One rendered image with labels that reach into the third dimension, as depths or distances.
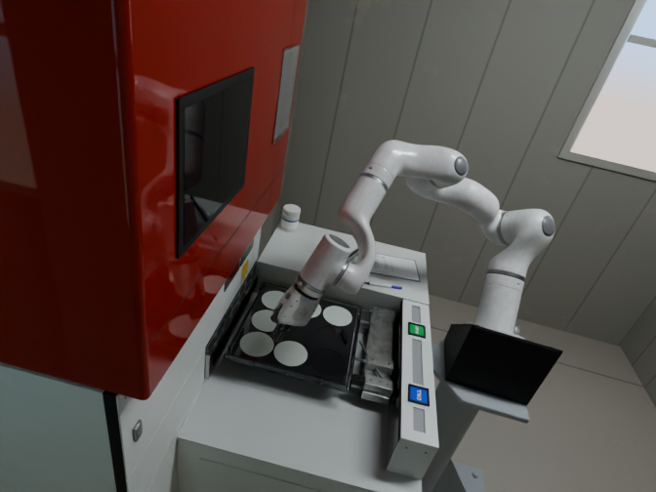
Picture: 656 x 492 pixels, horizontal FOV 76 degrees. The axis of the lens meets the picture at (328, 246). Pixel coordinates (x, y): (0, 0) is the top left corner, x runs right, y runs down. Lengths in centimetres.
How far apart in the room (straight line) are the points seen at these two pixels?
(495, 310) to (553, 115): 168
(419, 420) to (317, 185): 211
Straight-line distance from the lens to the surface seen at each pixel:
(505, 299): 144
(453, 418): 166
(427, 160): 122
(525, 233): 145
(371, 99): 277
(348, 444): 124
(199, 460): 125
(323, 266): 106
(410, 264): 170
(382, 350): 140
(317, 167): 294
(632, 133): 302
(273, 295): 147
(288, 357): 127
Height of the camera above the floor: 183
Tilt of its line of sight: 31 degrees down
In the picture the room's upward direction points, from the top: 12 degrees clockwise
